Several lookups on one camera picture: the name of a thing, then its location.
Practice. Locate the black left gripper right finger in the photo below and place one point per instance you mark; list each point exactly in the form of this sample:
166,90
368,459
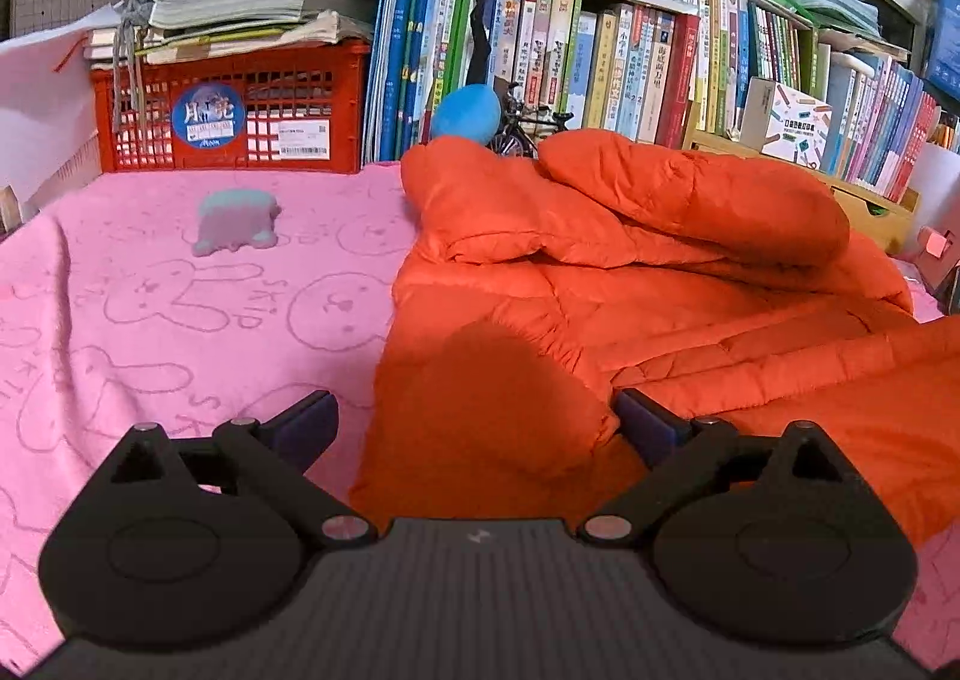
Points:
777,541

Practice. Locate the pink bunny-print blanket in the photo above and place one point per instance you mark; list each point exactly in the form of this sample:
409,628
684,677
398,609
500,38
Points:
108,320

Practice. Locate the red plastic crate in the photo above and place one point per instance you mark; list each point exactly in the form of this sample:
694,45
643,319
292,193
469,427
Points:
287,108

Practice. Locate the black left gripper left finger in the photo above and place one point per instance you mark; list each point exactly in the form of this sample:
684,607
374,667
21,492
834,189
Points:
176,543

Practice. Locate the miniature black bicycle model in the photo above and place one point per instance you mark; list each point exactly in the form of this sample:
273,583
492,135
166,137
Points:
521,129

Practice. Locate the orange puffer jacket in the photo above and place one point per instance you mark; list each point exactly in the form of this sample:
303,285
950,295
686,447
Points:
717,286

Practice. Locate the row of upright books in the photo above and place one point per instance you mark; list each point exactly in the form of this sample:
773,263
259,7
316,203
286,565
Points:
653,71

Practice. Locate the small grey-purple plush toy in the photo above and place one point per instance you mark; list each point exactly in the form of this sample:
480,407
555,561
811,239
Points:
233,218

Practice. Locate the dark blue box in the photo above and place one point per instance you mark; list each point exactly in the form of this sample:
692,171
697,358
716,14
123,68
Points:
943,63

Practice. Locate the blue plush ball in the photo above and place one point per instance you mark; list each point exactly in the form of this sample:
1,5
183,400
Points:
472,112

